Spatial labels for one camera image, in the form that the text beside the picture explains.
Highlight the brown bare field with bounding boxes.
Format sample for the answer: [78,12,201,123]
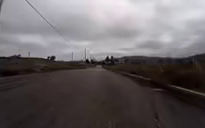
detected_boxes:
[0,57,96,78]

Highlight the dry scrub ground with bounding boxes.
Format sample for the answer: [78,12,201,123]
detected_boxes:
[103,62,205,96]

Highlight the pale concrete kerb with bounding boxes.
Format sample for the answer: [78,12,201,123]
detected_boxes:
[104,67,205,105]

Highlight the dark distant hills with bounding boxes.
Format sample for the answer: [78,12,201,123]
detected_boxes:
[118,49,205,65]

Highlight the dark clump of trees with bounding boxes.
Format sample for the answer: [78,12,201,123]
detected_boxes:
[102,55,120,66]

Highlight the dark bush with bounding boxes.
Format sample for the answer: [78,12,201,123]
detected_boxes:
[46,55,57,62]

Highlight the dark grey asphalt road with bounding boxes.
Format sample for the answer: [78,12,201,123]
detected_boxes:
[0,65,205,128]

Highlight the overhead wires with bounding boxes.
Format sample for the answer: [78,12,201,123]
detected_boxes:
[24,0,88,52]

